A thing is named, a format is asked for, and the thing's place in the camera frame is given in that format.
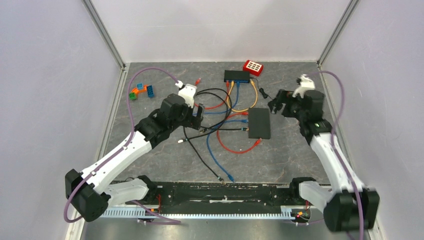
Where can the black network switch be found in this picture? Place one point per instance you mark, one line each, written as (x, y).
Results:
(238, 76)

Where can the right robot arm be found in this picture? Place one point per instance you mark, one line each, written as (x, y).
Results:
(350, 205)

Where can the red keypad box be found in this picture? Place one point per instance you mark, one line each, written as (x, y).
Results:
(254, 68)

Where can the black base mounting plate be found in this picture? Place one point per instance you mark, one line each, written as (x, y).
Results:
(190, 198)

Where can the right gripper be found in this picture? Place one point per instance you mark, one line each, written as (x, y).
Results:
(286, 97)

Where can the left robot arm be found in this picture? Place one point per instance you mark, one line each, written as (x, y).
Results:
(90, 192)

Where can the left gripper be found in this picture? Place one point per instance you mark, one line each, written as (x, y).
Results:
(194, 121)

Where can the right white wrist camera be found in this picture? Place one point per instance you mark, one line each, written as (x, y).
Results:
(304, 84)

